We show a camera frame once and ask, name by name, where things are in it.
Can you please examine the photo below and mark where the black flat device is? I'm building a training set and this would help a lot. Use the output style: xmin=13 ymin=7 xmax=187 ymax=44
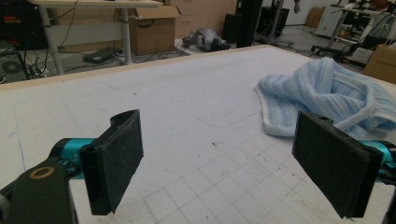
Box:
xmin=82 ymin=46 xmax=123 ymax=65

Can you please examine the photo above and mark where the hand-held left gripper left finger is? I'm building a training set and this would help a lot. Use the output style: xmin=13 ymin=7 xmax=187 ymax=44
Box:
xmin=49 ymin=108 xmax=145 ymax=217

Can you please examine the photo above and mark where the light blue striped towel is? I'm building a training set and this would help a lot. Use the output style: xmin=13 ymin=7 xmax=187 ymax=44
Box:
xmin=255 ymin=56 xmax=396 ymax=141

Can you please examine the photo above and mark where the grey headset device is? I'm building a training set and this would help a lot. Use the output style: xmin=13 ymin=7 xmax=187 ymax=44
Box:
xmin=182 ymin=27 xmax=232 ymax=52

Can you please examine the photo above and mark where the black metal frame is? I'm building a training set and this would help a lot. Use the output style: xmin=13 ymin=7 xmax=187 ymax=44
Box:
xmin=234 ymin=0 xmax=264 ymax=49

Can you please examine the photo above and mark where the black computer tower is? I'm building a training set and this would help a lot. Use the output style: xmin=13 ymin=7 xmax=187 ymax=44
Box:
xmin=0 ymin=40 xmax=32 ymax=84

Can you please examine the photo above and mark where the black box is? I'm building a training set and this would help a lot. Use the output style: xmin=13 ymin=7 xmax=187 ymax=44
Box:
xmin=221 ymin=13 xmax=244 ymax=45

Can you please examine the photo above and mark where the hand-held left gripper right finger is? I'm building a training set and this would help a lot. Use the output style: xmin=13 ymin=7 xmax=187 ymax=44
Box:
xmin=291 ymin=110 xmax=396 ymax=218

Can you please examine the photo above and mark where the large cardboard box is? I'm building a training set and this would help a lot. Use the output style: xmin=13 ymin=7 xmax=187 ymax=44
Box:
xmin=163 ymin=0 xmax=238 ymax=39

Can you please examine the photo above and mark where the wooden table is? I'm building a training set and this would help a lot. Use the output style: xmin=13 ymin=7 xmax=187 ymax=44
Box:
xmin=0 ymin=44 xmax=396 ymax=92

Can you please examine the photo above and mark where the white foam mat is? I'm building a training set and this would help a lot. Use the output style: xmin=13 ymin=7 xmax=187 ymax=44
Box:
xmin=0 ymin=46 xmax=396 ymax=224

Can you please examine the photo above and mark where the open cardboard box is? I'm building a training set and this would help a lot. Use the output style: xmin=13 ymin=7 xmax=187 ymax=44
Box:
xmin=128 ymin=4 xmax=182 ymax=56

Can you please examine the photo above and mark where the small cardboard box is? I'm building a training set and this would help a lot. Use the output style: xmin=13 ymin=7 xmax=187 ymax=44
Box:
xmin=305 ymin=7 xmax=325 ymax=28

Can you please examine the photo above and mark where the white desk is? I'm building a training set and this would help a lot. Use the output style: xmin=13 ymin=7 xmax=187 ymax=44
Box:
xmin=29 ymin=0 xmax=163 ymax=76

